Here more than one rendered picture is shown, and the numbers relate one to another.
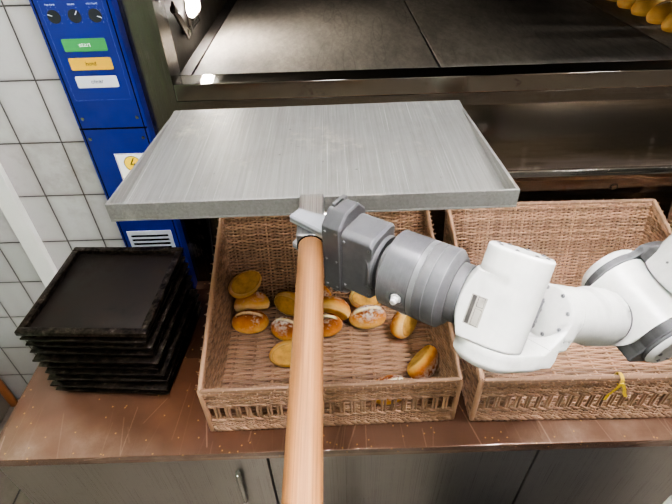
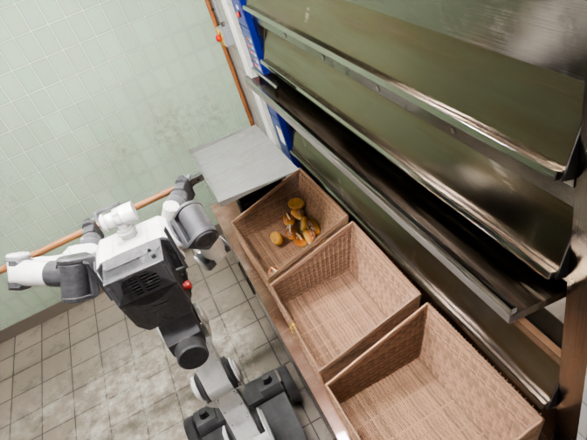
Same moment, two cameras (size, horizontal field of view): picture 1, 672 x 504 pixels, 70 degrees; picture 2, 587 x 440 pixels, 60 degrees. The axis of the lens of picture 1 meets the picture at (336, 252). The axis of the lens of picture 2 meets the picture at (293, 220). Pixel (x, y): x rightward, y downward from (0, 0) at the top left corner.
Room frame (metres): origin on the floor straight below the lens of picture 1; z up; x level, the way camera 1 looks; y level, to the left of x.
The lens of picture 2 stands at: (0.44, -2.00, 2.34)
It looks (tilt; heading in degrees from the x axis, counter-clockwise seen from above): 37 degrees down; 78
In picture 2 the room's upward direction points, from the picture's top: 20 degrees counter-clockwise
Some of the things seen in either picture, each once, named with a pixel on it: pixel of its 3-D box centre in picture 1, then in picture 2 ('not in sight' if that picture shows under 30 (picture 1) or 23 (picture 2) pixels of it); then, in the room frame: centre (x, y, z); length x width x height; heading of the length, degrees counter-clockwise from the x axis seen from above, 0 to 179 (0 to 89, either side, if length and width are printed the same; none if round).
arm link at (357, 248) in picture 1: (379, 262); (181, 195); (0.41, -0.05, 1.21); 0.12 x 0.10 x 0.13; 55
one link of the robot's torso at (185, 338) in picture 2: not in sight; (182, 326); (0.20, -0.57, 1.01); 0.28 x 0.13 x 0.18; 90
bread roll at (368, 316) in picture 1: (367, 315); not in sight; (0.88, -0.08, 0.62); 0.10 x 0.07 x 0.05; 97
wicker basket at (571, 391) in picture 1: (569, 300); (341, 300); (0.81, -0.56, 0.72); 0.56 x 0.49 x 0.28; 89
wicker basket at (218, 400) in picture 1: (328, 307); (288, 230); (0.82, 0.02, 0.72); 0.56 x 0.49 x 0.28; 91
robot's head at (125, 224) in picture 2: not in sight; (121, 218); (0.21, -0.47, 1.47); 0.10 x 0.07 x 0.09; 175
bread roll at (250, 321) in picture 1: (249, 319); (288, 218); (0.87, 0.24, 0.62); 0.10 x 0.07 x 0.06; 88
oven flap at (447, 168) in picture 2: not in sight; (355, 100); (1.08, -0.55, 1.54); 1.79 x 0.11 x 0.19; 90
